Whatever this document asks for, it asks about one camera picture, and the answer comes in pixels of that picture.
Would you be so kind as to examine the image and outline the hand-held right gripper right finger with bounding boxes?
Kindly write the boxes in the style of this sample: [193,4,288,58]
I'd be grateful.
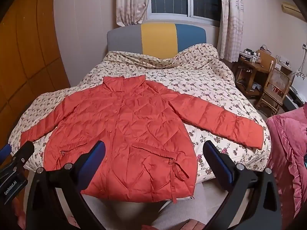
[203,140,282,230]

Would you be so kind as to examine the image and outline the long patterned curtain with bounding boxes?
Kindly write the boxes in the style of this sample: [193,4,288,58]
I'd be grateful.
[217,0,244,63]

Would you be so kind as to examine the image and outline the pink velvet blanket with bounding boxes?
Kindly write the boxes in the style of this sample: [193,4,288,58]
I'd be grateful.
[266,103,307,221]

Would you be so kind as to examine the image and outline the wall air conditioner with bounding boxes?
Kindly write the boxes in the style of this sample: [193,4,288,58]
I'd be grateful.
[281,2,304,18]

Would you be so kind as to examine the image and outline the floral quilt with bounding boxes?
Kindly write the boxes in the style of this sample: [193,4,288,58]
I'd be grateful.
[11,44,272,181]

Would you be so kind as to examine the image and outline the grey yellow blue headboard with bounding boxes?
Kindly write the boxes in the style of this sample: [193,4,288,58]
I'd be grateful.
[107,22,207,56]

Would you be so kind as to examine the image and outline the short patterned curtain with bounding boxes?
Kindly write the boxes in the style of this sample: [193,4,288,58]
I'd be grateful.
[116,0,152,27]

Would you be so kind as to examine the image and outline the orange wooden wardrobe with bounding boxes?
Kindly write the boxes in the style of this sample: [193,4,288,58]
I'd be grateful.
[0,0,70,146]

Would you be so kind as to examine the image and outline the rattan chair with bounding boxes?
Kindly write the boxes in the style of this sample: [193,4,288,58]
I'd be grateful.
[255,68,292,115]

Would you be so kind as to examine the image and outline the person's grey pants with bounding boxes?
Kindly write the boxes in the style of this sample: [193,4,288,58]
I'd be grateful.
[82,181,223,230]

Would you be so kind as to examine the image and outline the wooden bedside shelf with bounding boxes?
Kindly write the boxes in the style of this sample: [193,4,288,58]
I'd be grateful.
[234,56,271,93]

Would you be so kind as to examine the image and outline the black appliance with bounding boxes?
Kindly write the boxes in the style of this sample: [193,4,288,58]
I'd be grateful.
[286,86,305,108]

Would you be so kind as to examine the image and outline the black and white box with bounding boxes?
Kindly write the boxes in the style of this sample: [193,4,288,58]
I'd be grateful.
[238,50,257,63]

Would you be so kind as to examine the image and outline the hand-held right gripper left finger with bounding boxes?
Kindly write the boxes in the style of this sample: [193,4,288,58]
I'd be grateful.
[25,140,107,230]

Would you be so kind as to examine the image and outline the orange quilted jacket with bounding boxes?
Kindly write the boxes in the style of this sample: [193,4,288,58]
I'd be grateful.
[20,75,264,204]

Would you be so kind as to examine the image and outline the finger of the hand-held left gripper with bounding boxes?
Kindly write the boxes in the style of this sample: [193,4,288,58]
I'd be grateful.
[0,141,35,173]
[0,144,12,160]

